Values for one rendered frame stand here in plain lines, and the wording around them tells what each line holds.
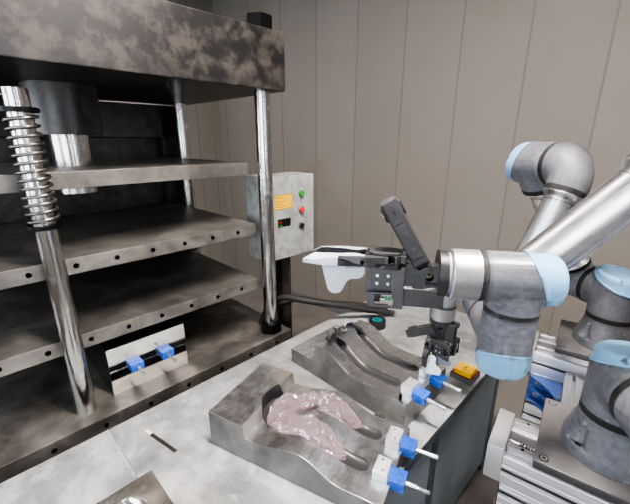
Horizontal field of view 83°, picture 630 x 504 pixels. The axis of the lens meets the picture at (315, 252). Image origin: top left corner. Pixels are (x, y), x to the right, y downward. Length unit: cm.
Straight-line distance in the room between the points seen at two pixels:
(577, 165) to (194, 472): 123
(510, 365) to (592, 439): 33
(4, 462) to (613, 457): 144
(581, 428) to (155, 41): 139
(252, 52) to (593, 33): 198
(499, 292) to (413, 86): 252
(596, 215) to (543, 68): 212
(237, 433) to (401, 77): 261
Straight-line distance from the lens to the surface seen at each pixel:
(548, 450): 94
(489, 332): 60
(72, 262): 130
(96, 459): 127
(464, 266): 54
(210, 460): 116
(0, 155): 204
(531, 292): 57
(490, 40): 287
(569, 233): 71
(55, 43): 118
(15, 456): 142
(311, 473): 102
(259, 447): 107
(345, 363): 128
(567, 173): 108
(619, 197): 72
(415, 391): 120
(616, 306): 132
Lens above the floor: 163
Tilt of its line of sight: 17 degrees down
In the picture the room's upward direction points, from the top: straight up
